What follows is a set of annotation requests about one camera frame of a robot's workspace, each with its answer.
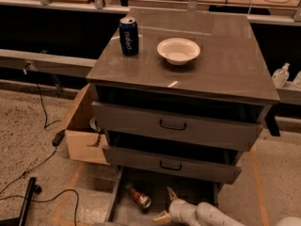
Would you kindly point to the black power adapter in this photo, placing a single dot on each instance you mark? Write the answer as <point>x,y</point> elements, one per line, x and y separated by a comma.
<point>58,138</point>

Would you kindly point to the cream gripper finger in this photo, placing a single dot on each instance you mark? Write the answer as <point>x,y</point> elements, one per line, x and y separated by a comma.
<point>172,194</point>
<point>163,218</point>

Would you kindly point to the clear sanitizer bottle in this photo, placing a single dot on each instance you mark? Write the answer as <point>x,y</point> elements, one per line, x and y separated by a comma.
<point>280,76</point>

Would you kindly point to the grey middle drawer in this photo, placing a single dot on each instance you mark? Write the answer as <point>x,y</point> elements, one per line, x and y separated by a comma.
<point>178,166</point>

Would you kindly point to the grey drawer cabinet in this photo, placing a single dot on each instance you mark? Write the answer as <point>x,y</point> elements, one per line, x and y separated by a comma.
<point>228,81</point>

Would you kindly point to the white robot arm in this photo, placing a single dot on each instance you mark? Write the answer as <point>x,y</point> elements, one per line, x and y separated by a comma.
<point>203,214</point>

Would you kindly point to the white bowl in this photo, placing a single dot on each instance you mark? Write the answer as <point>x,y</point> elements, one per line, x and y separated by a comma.
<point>178,51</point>

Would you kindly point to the grey open bottom drawer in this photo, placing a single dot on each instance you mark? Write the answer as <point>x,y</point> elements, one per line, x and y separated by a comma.
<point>123,211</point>

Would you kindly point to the grey metal rail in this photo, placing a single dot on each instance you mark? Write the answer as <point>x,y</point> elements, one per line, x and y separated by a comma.
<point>45,63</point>

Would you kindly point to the grey top drawer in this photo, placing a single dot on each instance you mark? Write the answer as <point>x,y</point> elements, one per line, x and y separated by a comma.
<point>234,135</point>

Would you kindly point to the black metal stand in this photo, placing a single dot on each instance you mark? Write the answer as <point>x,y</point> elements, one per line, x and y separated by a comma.
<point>32,188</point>

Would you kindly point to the red coke can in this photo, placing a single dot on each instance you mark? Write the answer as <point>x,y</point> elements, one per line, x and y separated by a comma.
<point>141,199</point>

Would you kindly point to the cardboard box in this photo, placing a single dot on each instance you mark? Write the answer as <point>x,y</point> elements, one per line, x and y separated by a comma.
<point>84,142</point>

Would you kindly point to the blue pepsi can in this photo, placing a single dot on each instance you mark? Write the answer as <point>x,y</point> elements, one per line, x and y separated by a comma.
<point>128,36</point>

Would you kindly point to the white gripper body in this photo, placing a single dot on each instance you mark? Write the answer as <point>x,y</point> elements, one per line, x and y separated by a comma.
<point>177,209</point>

